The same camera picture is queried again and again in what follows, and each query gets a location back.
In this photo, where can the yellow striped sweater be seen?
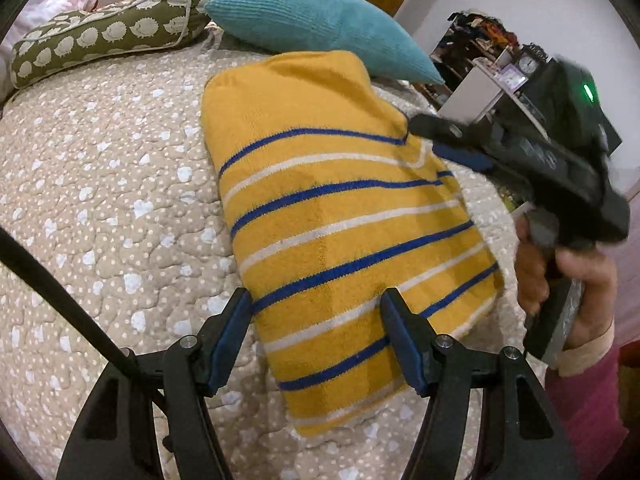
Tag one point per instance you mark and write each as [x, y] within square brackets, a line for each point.
[325, 210]

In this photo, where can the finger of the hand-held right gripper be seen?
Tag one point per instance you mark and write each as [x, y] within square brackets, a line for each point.
[465, 157]
[450, 129]

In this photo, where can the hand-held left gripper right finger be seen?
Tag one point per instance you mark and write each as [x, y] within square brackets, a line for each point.
[400, 341]

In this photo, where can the white shelf unit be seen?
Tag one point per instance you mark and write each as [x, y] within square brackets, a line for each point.
[475, 90]

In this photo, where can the small purple clock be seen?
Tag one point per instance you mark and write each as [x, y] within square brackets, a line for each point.
[512, 79]

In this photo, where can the pile of colourful clutter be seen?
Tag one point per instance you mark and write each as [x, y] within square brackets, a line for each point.
[475, 35]

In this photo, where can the pink floral blanket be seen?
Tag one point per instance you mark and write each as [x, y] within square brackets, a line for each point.
[65, 0]

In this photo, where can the person's right hand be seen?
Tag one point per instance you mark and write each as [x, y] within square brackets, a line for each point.
[592, 285]

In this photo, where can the olive spotted bolster pillow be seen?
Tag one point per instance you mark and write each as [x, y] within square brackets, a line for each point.
[100, 35]

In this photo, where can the teal cushion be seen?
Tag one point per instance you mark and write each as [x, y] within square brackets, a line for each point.
[310, 15]

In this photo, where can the person's right forearm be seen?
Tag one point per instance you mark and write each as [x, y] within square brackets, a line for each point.
[590, 400]

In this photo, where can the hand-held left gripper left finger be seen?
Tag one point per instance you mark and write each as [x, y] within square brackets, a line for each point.
[227, 335]

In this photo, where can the round table clock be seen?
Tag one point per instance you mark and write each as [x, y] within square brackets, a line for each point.
[531, 62]

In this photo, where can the beige dotted quilt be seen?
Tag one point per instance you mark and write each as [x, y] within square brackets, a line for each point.
[100, 185]

